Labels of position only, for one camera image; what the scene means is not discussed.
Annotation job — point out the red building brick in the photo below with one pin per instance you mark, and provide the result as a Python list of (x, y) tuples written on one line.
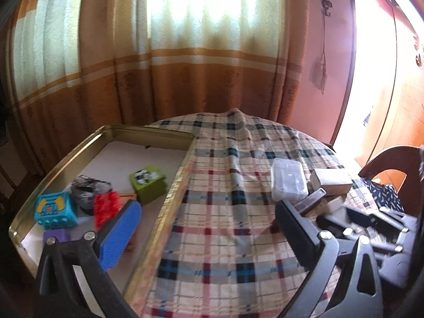
[(106, 208)]

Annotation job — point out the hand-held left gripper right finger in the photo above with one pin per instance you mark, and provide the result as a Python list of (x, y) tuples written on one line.
[(296, 235)]

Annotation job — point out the copper card box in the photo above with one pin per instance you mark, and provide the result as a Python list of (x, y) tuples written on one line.
[(131, 243)]

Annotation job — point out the feather wall hanging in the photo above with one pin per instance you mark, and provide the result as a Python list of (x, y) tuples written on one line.
[(320, 69)]

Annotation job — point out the green cube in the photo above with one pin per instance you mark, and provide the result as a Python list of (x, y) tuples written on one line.
[(147, 183)]

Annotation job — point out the clear plastic box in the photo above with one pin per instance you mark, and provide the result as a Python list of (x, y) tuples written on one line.
[(288, 179)]

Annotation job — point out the white and brown box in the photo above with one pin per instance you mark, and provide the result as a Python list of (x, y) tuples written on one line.
[(331, 179)]

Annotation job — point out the wooden door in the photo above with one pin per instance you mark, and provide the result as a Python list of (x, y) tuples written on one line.
[(407, 89)]

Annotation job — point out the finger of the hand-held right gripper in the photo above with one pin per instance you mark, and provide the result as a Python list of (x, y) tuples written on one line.
[(367, 220), (334, 227)]

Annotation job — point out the blue building brick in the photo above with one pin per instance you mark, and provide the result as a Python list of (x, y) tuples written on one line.
[(54, 210)]

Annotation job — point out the gold tin tray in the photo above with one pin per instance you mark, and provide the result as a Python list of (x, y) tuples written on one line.
[(109, 159)]

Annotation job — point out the dark grey bundle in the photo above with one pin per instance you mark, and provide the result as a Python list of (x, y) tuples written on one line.
[(86, 190)]

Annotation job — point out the wooden chair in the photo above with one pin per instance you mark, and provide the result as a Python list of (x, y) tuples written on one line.
[(381, 162)]

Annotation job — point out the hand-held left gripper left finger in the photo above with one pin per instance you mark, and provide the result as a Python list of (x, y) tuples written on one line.
[(119, 235)]

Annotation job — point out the purple block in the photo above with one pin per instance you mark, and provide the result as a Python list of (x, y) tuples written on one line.
[(56, 236)]

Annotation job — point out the blue leaf-pattern cushion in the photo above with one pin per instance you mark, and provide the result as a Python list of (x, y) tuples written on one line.
[(384, 195)]

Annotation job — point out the white block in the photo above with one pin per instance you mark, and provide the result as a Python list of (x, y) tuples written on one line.
[(334, 205)]

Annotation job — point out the orange and cream curtain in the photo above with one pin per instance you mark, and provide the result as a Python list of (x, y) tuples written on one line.
[(198, 73)]

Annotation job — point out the plaid tablecloth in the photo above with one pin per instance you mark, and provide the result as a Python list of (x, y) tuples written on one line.
[(215, 205)]

